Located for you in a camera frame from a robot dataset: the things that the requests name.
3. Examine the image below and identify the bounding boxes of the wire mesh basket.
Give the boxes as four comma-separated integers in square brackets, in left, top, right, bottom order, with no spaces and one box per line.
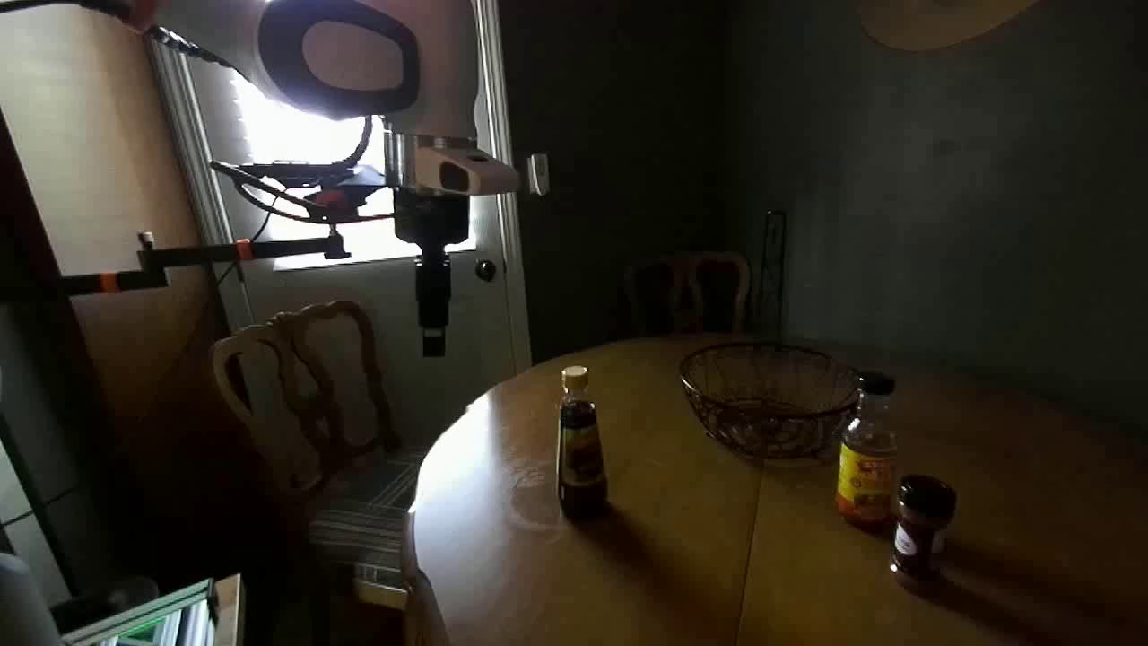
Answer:
[673,339,864,464]

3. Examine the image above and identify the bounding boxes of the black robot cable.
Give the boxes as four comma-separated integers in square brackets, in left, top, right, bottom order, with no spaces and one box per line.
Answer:
[208,111,403,231]

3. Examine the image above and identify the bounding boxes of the grey rounded object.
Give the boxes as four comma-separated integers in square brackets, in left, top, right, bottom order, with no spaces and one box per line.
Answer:
[0,549,63,646]

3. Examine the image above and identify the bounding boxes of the white door with window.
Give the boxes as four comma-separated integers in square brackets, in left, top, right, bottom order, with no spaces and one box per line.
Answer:
[151,0,538,450]

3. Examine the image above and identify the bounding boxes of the small dark spice jar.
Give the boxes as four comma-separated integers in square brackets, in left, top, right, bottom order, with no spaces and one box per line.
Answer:
[887,471,960,593]

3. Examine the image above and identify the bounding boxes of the yellow round wall plate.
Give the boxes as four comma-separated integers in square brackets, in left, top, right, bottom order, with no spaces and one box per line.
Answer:
[854,0,1047,56]

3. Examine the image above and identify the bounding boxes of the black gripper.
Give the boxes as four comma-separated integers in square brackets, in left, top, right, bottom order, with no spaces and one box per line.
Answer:
[392,187,472,360]

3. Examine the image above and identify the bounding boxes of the wooden chair by dark wall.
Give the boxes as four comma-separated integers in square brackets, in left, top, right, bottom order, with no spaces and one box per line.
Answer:
[622,248,756,341]

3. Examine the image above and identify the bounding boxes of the black stand bar orange tape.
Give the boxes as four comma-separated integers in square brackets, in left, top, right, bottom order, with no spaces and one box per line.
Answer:
[53,187,355,299]

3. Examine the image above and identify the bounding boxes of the carved wooden chair striped cushion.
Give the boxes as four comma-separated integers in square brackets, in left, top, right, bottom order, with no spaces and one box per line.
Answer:
[208,295,432,615]

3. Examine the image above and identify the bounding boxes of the amber bottle with yellow label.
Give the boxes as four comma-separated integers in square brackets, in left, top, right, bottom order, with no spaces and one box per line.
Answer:
[831,370,902,535]

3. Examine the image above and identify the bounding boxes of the cardboard box with papers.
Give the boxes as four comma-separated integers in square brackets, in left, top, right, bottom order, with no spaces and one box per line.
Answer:
[53,571,247,646]

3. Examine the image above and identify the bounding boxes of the black camera on stand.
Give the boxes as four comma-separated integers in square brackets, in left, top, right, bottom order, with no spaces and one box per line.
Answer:
[243,153,392,194]

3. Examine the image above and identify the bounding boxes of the bottle with black contents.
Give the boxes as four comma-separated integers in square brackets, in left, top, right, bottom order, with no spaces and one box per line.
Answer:
[555,362,610,524]

